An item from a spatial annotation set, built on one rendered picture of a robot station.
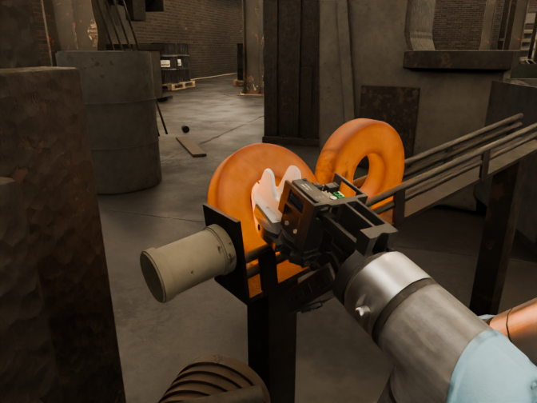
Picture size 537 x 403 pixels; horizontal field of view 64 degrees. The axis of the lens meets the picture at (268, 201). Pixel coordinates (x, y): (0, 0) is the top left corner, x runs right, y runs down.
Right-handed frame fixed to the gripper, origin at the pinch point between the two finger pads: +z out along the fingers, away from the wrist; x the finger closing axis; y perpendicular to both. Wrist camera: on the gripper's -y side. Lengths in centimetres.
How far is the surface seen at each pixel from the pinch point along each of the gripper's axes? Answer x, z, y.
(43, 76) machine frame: 22.2, 13.6, 10.7
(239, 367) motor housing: 6.8, -11.6, -17.1
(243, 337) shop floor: -32, 39, -84
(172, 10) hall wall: -443, 1176, -175
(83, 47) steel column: -54, 384, -80
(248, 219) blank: 3.5, -3.5, -1.2
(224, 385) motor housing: 10.0, -13.6, -16.1
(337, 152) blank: -9.7, -1.9, 5.7
